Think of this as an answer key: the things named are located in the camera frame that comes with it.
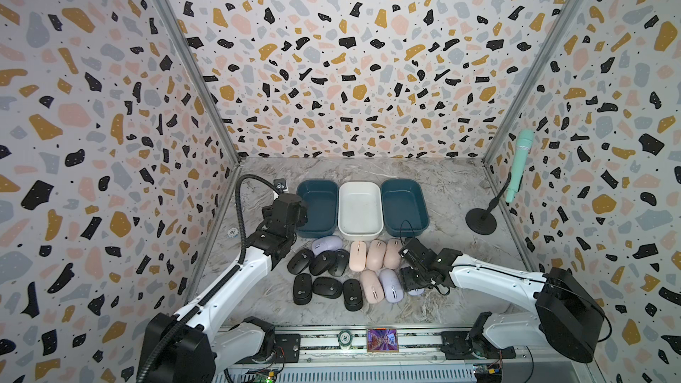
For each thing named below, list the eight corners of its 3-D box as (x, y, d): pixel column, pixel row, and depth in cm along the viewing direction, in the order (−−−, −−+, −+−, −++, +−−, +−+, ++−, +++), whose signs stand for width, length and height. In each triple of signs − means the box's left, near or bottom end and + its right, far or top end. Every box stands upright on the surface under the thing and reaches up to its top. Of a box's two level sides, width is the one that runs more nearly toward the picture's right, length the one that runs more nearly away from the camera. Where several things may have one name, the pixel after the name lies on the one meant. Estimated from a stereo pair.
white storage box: (336, 243, 97) (335, 234, 92) (339, 190, 113) (339, 180, 109) (384, 244, 97) (385, 235, 92) (380, 190, 114) (381, 181, 109)
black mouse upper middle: (310, 273, 89) (308, 269, 86) (320, 252, 94) (319, 247, 91) (327, 279, 87) (326, 275, 84) (336, 258, 92) (335, 253, 89)
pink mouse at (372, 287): (368, 305, 83) (369, 302, 81) (359, 275, 90) (359, 271, 87) (384, 301, 84) (386, 297, 82) (374, 271, 91) (375, 267, 88)
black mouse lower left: (291, 304, 83) (290, 302, 81) (296, 276, 89) (295, 273, 87) (311, 304, 83) (310, 302, 81) (314, 276, 89) (313, 273, 87)
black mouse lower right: (342, 310, 82) (342, 307, 80) (343, 282, 88) (343, 278, 85) (362, 310, 82) (363, 307, 80) (362, 282, 88) (362, 278, 85)
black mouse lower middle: (312, 298, 84) (311, 294, 82) (314, 280, 88) (313, 276, 85) (342, 298, 85) (342, 295, 82) (342, 280, 88) (342, 277, 86)
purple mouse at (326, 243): (313, 256, 92) (312, 253, 91) (310, 242, 96) (309, 239, 94) (343, 248, 95) (343, 245, 93) (339, 234, 98) (339, 231, 96)
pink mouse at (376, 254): (364, 268, 90) (364, 265, 89) (371, 240, 97) (371, 237, 95) (382, 273, 89) (383, 270, 88) (387, 244, 96) (388, 241, 95)
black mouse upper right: (328, 275, 89) (328, 272, 87) (335, 250, 95) (335, 247, 93) (344, 278, 88) (344, 275, 86) (350, 253, 94) (350, 250, 92)
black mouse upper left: (284, 269, 90) (283, 266, 88) (303, 248, 95) (302, 245, 93) (297, 278, 88) (296, 276, 86) (315, 256, 93) (315, 253, 91)
